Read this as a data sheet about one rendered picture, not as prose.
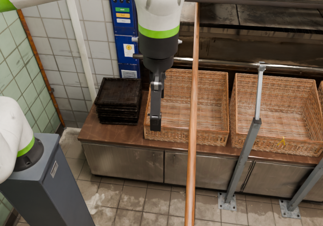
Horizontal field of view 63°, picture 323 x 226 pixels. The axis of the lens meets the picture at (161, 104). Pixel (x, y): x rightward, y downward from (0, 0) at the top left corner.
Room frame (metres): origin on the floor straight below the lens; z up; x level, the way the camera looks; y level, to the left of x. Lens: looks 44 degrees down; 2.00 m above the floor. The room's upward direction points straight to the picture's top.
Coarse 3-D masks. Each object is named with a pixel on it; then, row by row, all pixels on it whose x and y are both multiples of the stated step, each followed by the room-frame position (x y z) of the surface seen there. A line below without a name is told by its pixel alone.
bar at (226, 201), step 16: (224, 64) 1.19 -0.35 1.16; (240, 64) 1.18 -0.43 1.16; (256, 64) 1.17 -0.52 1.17; (272, 64) 1.17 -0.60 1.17; (256, 96) 1.07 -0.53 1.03; (256, 112) 1.00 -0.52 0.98; (256, 128) 0.94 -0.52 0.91; (240, 160) 0.94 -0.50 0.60; (320, 176) 0.88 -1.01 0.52; (304, 192) 0.88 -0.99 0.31; (224, 208) 0.90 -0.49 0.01; (288, 208) 0.89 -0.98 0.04
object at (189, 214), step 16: (192, 80) 1.00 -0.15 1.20; (192, 96) 0.88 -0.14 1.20; (192, 112) 0.78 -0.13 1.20; (192, 128) 0.69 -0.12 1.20; (192, 144) 0.61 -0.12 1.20; (192, 160) 0.54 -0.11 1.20; (192, 176) 0.47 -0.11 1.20; (192, 192) 0.42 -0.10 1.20; (192, 208) 0.36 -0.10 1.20; (192, 224) 0.32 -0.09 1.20
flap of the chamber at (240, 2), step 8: (184, 0) 1.45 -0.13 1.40; (192, 0) 1.45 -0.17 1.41; (200, 0) 1.44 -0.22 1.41; (208, 0) 1.43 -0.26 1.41; (216, 0) 1.43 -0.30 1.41; (224, 0) 1.42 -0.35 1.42; (232, 0) 1.42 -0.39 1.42; (240, 0) 1.41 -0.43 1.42; (248, 0) 1.41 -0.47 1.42; (256, 0) 1.41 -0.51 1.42; (312, 8) 1.36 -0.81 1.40; (320, 8) 1.35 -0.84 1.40
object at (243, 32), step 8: (184, 24) 1.62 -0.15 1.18; (192, 24) 1.62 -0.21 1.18; (200, 24) 1.62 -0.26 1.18; (208, 24) 1.62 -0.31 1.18; (216, 24) 1.62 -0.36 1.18; (224, 24) 1.62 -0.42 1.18; (208, 32) 1.57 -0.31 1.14; (216, 32) 1.57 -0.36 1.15; (224, 32) 1.56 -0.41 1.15; (232, 32) 1.55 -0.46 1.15; (240, 32) 1.55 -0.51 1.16; (248, 32) 1.54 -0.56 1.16; (256, 32) 1.53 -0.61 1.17; (264, 32) 1.53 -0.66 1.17; (272, 32) 1.52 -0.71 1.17; (280, 32) 1.52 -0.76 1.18; (288, 32) 1.51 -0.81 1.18; (296, 32) 1.51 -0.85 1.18; (304, 32) 1.51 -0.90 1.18; (312, 32) 1.51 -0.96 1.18; (320, 32) 1.51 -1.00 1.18
